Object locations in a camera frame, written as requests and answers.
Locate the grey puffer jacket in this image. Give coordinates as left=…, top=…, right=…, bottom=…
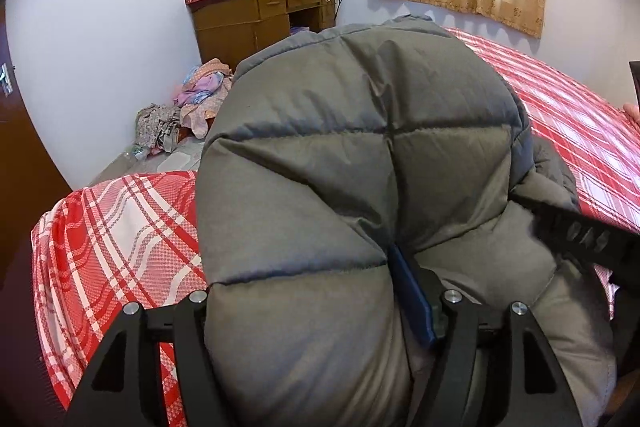
left=195, top=14, right=618, bottom=427

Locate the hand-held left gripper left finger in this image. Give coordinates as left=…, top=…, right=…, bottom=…
left=62, top=289, right=218, bottom=427

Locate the red plaid bed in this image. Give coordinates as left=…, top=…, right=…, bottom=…
left=31, top=27, right=640, bottom=427

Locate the brown wooden desk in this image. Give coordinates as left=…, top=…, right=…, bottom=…
left=185, top=0, right=341, bottom=72

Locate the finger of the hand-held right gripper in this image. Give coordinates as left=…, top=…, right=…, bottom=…
left=510, top=194, right=640, bottom=270

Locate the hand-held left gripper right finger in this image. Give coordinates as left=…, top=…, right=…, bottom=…
left=387, top=243, right=583, bottom=427

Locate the brown wooden door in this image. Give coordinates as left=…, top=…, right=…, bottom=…
left=0, top=2, right=76, bottom=303

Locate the grey floral cloth heap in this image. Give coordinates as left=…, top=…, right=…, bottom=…
left=135, top=104, right=182, bottom=156

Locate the pink clothes heap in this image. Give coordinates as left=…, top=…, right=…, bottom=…
left=172, top=58, right=235, bottom=140

